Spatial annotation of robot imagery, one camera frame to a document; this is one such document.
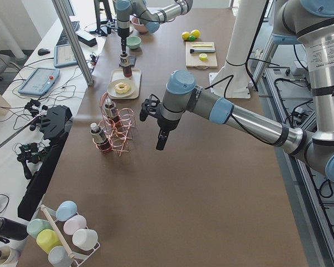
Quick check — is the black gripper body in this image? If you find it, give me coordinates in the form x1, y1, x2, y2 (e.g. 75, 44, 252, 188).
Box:
140, 94, 181, 151
107, 18, 130, 56

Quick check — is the tea bottle white cap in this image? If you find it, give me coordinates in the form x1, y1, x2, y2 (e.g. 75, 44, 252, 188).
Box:
120, 53, 132, 78

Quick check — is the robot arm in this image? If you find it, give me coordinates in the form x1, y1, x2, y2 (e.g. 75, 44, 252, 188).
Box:
115, 0, 193, 55
140, 1, 334, 182

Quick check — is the tea bottle in rack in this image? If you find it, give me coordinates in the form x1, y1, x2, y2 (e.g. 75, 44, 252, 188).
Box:
104, 98, 120, 123
90, 123, 111, 152

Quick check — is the green bowl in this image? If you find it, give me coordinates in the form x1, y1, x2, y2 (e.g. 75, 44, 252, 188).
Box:
126, 36, 141, 50

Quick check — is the pink bowl with ice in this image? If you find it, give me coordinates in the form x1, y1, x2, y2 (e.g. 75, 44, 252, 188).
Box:
131, 17, 149, 34

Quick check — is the grey folded cloth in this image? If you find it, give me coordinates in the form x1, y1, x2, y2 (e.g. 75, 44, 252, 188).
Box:
129, 55, 136, 67

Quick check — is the white round plate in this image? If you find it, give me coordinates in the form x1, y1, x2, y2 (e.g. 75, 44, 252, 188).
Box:
107, 78, 136, 98

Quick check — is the glazed donut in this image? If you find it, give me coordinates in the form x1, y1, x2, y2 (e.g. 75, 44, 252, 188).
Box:
114, 82, 130, 94

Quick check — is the black keyboard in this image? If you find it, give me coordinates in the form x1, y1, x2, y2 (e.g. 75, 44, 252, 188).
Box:
55, 21, 81, 47

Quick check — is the whole lemon outer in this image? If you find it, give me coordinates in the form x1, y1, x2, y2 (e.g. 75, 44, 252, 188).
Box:
181, 32, 190, 41

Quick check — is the blue teach pendant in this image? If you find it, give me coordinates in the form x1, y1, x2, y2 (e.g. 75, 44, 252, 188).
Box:
18, 67, 60, 96
53, 44, 78, 68

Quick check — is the green lime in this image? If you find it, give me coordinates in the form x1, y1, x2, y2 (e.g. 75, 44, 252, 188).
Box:
188, 35, 196, 42

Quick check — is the wooden cutting board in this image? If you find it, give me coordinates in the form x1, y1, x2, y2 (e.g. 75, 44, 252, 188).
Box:
185, 42, 218, 68

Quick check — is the yellow plastic knife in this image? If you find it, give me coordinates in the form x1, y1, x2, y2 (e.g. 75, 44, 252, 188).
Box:
192, 44, 213, 47

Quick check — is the black computer mouse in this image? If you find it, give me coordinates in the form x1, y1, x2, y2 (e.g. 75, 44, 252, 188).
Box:
37, 48, 51, 56

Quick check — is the blue cup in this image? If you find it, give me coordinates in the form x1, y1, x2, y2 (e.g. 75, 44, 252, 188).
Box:
56, 200, 77, 221

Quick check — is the pink cup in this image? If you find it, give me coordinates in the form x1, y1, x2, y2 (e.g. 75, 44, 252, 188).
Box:
63, 215, 87, 235

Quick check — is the white cup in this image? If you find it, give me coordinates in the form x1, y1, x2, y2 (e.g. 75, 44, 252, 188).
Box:
72, 229, 98, 251

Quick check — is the green cup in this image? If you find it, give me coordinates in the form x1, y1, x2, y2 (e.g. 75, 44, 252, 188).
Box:
26, 219, 52, 239

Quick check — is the yellow cup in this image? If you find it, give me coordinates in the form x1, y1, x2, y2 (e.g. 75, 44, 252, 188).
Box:
36, 229, 62, 254

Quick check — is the grey cup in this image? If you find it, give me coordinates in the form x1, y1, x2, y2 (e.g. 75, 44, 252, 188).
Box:
48, 246, 73, 267

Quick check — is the black thermos bottle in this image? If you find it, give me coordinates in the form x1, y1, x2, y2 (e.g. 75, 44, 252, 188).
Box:
0, 217, 28, 244

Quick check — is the copper wire bottle rack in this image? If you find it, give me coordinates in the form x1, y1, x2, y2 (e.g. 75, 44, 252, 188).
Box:
96, 92, 136, 157

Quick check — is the aluminium frame post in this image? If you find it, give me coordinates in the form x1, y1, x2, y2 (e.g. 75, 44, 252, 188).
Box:
52, 0, 94, 86

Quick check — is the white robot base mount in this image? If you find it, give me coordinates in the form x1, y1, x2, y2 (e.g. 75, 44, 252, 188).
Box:
211, 0, 268, 99

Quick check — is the white wire cup rack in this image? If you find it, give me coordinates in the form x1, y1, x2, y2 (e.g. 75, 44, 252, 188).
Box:
40, 205, 100, 266

